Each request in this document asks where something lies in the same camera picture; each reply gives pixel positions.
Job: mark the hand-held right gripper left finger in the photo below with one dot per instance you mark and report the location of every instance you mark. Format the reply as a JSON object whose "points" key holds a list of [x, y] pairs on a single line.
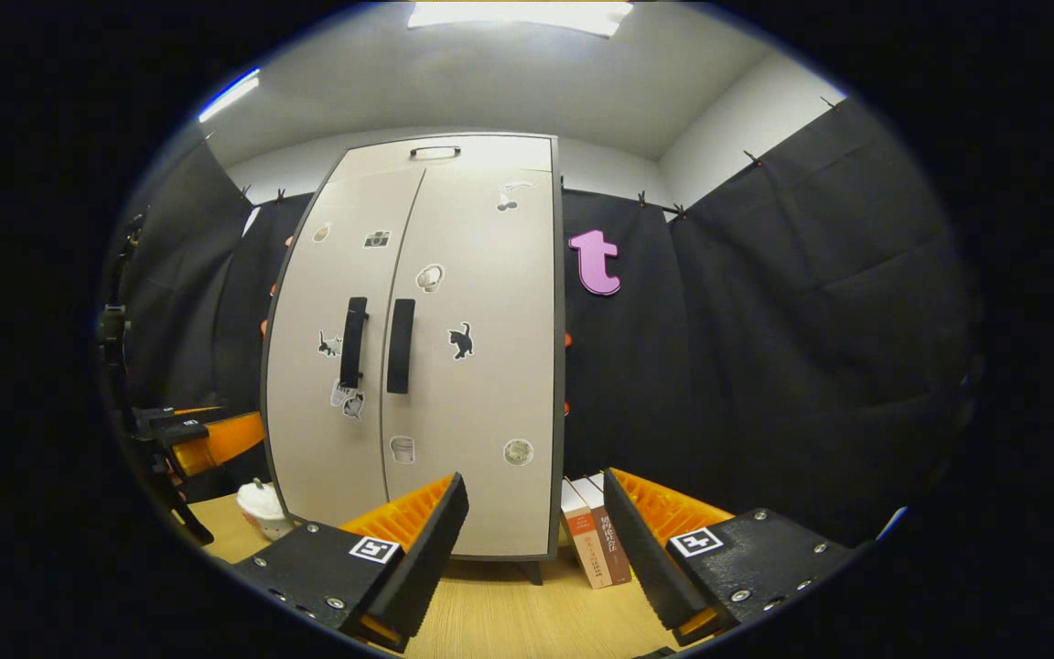
{"points": [[422, 558]]}

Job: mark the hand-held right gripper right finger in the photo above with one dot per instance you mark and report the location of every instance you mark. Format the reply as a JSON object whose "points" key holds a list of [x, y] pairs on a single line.
{"points": [[641, 558]]}

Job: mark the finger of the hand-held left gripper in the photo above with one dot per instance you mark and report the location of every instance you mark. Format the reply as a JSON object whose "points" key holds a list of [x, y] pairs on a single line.
{"points": [[225, 442], [184, 414]]}

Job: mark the grey cabinet door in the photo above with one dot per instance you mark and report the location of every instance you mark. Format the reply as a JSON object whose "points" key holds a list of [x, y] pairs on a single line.
{"points": [[307, 302], [490, 394]]}

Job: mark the grey shoe cabinet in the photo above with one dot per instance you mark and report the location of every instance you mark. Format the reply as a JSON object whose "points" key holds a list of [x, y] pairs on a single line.
{"points": [[490, 151]]}

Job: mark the brown book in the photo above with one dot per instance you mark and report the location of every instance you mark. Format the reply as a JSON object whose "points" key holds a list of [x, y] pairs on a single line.
{"points": [[617, 549]]}

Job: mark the red and white book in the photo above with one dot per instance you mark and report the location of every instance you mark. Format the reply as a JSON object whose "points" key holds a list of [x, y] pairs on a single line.
{"points": [[586, 540]]}

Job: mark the white round ornament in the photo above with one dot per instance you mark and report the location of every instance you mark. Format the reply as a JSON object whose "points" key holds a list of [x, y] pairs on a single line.
{"points": [[263, 508]]}

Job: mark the black backdrop cloth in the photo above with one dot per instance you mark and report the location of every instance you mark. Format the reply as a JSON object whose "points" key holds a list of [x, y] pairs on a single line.
{"points": [[811, 302]]}

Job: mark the narrow ceiling light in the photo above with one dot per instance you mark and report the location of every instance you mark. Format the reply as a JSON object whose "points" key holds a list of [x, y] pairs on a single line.
{"points": [[230, 94]]}

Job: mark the wide ceiling light panel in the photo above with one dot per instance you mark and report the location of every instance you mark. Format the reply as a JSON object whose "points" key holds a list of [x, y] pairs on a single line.
{"points": [[518, 14]]}

